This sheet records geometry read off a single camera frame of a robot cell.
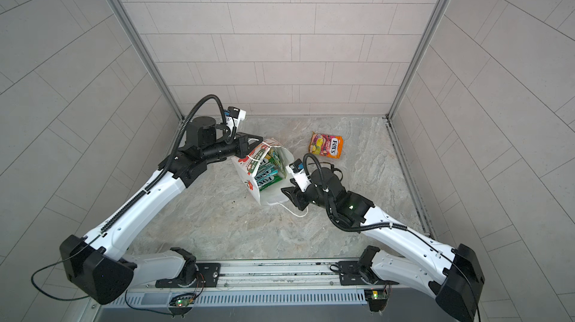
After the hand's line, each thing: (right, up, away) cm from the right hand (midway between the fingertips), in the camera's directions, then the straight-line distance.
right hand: (286, 188), depth 71 cm
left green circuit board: (-29, -31, -7) cm, 43 cm away
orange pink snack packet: (+17, +12, +31) cm, 37 cm away
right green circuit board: (+28, -34, -3) cm, 44 cm away
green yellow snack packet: (-6, +9, +14) cm, 18 cm away
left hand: (-6, +16, -3) cm, 18 cm away
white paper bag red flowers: (-14, +6, +4) cm, 16 cm away
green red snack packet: (-8, +2, +15) cm, 17 cm away
